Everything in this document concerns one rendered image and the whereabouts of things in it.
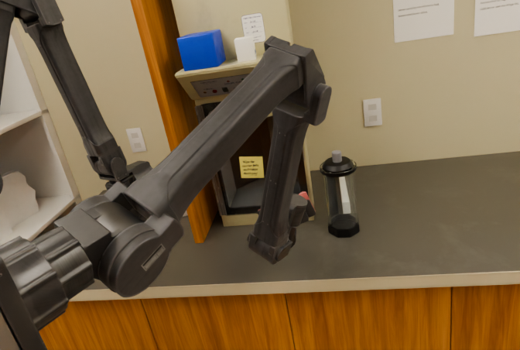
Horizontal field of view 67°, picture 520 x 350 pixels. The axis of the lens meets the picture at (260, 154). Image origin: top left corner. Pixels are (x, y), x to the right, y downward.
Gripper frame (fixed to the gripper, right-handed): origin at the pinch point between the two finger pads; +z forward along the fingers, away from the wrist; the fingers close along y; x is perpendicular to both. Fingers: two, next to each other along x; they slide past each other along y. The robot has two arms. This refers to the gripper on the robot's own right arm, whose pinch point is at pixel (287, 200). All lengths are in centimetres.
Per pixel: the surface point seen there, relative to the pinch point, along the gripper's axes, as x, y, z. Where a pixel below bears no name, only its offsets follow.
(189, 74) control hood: -42.4, 10.2, 6.9
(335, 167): -0.5, -15.0, 8.6
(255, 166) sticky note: -7.4, 8.9, 18.2
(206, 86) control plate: -37.2, 8.7, 11.2
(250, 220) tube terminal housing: 10.7, 20.5, 20.3
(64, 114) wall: -51, 91, 64
